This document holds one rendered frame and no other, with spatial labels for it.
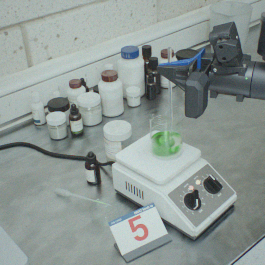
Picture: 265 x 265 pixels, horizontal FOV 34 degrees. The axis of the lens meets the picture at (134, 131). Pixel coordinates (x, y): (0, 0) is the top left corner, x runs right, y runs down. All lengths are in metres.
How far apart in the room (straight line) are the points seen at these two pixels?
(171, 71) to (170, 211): 0.24
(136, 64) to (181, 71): 0.44
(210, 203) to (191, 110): 0.21
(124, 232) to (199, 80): 0.29
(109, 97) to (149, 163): 0.33
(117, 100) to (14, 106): 0.25
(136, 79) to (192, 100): 0.53
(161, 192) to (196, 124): 0.34
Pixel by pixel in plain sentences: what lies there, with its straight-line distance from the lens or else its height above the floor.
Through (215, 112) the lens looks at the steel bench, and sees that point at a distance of 1.12.
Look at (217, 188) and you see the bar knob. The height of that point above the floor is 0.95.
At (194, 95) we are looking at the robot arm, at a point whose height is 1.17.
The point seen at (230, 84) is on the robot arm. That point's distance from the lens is 0.68.
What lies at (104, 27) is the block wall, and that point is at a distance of 1.25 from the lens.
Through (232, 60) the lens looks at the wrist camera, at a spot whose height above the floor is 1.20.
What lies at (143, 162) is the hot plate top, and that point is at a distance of 0.79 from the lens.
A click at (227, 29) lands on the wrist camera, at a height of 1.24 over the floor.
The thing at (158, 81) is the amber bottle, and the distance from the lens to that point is 1.19.
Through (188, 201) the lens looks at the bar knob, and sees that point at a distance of 0.77.
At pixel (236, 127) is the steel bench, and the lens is 1.06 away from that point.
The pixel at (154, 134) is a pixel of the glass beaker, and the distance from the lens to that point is 0.77.
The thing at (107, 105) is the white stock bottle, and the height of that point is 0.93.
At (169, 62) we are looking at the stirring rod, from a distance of 0.72.
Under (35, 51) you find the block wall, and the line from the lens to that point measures 1.14.
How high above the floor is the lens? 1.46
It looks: 33 degrees down
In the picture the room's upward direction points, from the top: 3 degrees counter-clockwise
